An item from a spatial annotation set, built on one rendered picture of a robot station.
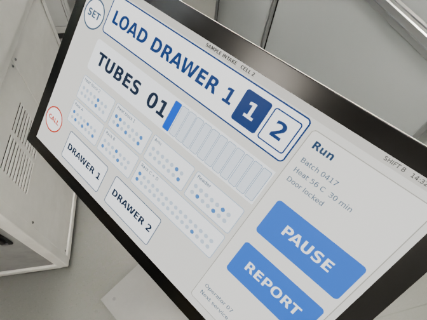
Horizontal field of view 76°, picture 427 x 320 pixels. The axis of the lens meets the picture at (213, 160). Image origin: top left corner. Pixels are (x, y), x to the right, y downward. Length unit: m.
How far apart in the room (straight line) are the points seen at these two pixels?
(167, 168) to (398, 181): 0.24
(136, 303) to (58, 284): 0.36
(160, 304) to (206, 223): 1.02
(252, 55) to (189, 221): 0.20
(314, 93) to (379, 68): 0.72
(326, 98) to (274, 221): 0.13
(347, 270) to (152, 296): 1.11
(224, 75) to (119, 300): 1.17
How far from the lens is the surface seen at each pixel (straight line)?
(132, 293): 1.35
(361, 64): 1.05
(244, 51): 0.31
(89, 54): 0.45
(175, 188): 0.34
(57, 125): 0.49
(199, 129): 0.32
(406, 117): 0.93
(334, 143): 0.28
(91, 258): 1.47
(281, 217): 0.29
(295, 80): 0.29
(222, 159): 0.31
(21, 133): 1.10
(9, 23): 1.14
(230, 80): 0.31
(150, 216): 0.37
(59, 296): 1.47
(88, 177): 0.45
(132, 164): 0.38
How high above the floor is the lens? 1.36
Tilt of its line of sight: 55 degrees down
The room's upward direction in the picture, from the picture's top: 10 degrees clockwise
